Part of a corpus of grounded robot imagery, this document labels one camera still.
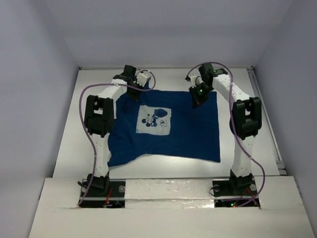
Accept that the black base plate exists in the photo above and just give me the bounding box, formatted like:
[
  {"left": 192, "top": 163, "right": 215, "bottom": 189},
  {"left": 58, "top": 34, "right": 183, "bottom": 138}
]
[
  {"left": 79, "top": 180, "right": 126, "bottom": 208},
  {"left": 209, "top": 179, "right": 260, "bottom": 208}
]

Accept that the blue t shirt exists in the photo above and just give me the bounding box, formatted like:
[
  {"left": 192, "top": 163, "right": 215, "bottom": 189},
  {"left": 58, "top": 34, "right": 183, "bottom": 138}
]
[{"left": 108, "top": 90, "right": 220, "bottom": 167}]

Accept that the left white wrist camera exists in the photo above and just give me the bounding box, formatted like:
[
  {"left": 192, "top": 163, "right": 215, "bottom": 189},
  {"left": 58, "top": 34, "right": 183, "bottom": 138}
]
[{"left": 136, "top": 70, "right": 151, "bottom": 87}]

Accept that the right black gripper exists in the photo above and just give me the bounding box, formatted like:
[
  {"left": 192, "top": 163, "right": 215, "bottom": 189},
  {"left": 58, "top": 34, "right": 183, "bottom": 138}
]
[{"left": 189, "top": 83, "right": 214, "bottom": 110}]

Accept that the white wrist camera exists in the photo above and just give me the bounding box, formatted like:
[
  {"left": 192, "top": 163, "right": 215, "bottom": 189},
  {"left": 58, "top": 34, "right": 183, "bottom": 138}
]
[
  {"left": 136, "top": 70, "right": 151, "bottom": 87},
  {"left": 185, "top": 75, "right": 203, "bottom": 88}
]

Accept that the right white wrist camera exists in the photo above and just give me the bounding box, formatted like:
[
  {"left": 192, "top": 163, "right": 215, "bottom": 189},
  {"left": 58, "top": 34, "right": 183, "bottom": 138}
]
[{"left": 185, "top": 75, "right": 203, "bottom": 88}]

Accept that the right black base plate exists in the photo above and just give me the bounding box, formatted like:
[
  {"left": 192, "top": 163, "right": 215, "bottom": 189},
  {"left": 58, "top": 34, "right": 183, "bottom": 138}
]
[{"left": 209, "top": 179, "right": 260, "bottom": 208}]

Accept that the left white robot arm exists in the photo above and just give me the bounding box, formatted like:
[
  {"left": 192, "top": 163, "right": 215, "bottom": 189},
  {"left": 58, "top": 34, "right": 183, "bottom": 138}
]
[{"left": 82, "top": 65, "right": 151, "bottom": 196}]

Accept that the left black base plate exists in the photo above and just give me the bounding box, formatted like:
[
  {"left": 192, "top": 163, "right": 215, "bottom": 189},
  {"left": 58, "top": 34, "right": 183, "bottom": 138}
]
[{"left": 79, "top": 180, "right": 126, "bottom": 208}]

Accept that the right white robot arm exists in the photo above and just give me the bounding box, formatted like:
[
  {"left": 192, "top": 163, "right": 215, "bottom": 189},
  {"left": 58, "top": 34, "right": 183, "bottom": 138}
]
[{"left": 185, "top": 62, "right": 262, "bottom": 197}]

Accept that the silver foil strip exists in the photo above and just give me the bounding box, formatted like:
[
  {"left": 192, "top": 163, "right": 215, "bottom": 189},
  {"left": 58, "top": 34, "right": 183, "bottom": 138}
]
[{"left": 124, "top": 179, "right": 214, "bottom": 209}]

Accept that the aluminium side rail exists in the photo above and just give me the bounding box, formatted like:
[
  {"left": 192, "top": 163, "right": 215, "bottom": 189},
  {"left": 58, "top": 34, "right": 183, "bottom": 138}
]
[{"left": 247, "top": 66, "right": 288, "bottom": 176}]

